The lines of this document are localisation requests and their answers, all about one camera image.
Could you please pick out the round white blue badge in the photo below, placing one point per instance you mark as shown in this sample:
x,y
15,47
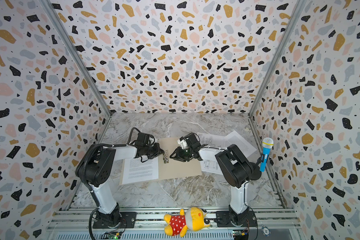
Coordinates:
x,y
266,231

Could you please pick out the technical drawing paper sheet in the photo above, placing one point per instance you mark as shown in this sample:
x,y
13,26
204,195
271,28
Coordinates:
x,y
215,141

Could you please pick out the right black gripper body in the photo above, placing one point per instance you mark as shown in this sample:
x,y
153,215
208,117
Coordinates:
x,y
183,153

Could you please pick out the left green circuit board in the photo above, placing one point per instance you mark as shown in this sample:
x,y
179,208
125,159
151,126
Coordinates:
x,y
111,236

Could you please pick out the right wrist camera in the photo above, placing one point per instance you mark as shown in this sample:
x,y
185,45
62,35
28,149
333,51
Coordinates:
x,y
183,143

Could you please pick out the silver folder clip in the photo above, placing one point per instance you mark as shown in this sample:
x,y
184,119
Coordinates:
x,y
166,157

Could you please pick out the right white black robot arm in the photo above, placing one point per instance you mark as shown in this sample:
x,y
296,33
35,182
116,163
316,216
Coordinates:
x,y
234,165

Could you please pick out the aluminium rail frame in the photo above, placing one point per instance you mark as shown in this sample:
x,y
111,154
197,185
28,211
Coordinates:
x,y
150,224

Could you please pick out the yellow plush toy red dress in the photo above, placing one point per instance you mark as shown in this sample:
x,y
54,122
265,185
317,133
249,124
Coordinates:
x,y
194,219

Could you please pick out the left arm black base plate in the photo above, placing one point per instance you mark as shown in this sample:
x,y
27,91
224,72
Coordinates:
x,y
126,220

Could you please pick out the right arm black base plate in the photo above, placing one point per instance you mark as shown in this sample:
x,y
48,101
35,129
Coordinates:
x,y
231,219

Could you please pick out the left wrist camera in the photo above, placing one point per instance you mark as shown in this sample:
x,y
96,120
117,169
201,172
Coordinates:
x,y
144,140

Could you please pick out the right circuit board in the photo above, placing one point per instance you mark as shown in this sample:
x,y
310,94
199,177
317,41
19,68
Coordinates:
x,y
241,235

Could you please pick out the text printed paper sheet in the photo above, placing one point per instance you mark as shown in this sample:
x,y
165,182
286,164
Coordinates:
x,y
134,171

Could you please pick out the blue toy microphone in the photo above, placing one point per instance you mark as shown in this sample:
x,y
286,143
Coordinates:
x,y
267,145

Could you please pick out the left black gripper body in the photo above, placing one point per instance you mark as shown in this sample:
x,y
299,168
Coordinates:
x,y
145,149

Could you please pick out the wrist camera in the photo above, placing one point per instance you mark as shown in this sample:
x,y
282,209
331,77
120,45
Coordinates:
x,y
144,140
183,143

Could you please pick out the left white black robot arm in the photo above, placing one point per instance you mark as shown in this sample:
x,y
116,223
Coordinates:
x,y
95,167

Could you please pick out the beige manila folder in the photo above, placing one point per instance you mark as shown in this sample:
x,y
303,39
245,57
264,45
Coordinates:
x,y
175,169

